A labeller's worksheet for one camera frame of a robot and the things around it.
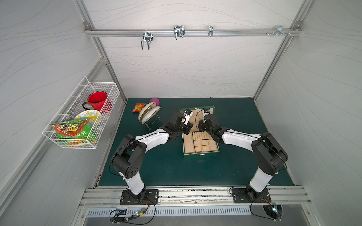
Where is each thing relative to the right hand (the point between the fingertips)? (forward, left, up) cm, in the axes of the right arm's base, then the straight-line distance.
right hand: (200, 119), depth 93 cm
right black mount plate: (-42, -23, -10) cm, 48 cm away
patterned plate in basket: (-17, +54, +23) cm, 61 cm away
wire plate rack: (+4, +36, -8) cm, 37 cm away
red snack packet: (+17, +50, -9) cm, 54 cm away
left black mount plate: (-45, +28, -9) cm, 54 cm away
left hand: (-4, +6, +1) cm, 7 cm away
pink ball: (+22, +36, -5) cm, 43 cm away
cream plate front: (-3, +36, +5) cm, 36 cm away
